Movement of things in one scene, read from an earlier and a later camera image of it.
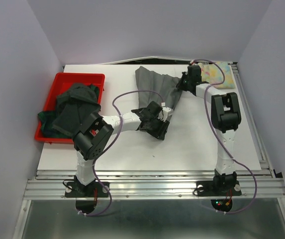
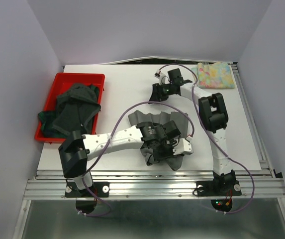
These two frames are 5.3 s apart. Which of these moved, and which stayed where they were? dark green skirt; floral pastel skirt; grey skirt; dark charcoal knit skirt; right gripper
Moved: right gripper; grey skirt
Stayed: floral pastel skirt; dark green skirt; dark charcoal knit skirt
